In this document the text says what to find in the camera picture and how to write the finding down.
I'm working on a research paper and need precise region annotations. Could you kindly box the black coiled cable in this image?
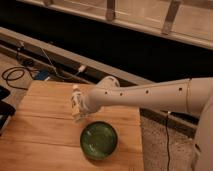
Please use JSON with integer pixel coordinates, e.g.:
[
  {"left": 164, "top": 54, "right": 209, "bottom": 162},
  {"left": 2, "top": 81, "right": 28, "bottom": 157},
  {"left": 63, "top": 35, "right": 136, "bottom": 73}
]
[{"left": 1, "top": 41, "right": 39, "bottom": 91}]

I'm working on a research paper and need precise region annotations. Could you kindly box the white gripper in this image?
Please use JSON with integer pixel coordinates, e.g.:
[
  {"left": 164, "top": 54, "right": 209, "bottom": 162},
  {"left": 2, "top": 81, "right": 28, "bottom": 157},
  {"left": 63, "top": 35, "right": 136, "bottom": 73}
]
[{"left": 80, "top": 94, "right": 97, "bottom": 114}]

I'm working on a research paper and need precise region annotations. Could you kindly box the green ceramic bowl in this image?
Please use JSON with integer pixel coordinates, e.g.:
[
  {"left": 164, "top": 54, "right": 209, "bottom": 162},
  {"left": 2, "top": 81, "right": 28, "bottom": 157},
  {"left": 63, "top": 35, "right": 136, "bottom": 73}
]
[{"left": 80, "top": 121, "right": 118, "bottom": 160}]

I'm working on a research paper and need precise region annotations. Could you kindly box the blue object on floor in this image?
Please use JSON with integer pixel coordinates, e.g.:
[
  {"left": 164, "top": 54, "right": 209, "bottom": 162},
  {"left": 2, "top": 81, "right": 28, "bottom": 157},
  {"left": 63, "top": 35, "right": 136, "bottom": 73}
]
[{"left": 34, "top": 70, "right": 50, "bottom": 80}]

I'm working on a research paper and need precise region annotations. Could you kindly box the white thin cable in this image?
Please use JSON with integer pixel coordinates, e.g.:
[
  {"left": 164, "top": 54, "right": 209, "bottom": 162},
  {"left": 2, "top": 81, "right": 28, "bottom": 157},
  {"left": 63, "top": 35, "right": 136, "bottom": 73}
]
[{"left": 39, "top": 46, "right": 81, "bottom": 82}]

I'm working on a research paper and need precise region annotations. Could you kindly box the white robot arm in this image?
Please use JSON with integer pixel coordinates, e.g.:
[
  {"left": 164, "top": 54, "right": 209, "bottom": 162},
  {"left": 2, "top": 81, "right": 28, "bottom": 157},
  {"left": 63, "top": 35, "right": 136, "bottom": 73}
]
[{"left": 80, "top": 76, "right": 213, "bottom": 171}]

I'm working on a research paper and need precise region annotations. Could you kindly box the black object at left edge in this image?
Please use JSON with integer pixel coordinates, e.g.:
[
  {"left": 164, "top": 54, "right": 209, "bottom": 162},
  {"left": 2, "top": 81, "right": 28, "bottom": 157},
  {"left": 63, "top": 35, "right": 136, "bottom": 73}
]
[{"left": 0, "top": 85, "right": 15, "bottom": 135}]

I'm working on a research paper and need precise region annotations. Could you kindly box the white plug adapter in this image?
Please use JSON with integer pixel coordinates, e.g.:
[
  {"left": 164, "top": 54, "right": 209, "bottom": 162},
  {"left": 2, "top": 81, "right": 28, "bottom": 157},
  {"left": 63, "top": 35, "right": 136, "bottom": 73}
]
[{"left": 77, "top": 65, "right": 87, "bottom": 73}]

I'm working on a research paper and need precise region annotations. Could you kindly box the white plastic bottle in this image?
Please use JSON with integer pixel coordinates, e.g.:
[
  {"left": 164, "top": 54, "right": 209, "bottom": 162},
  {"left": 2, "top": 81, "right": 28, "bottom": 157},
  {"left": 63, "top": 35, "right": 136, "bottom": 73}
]
[{"left": 71, "top": 84, "right": 82, "bottom": 122}]

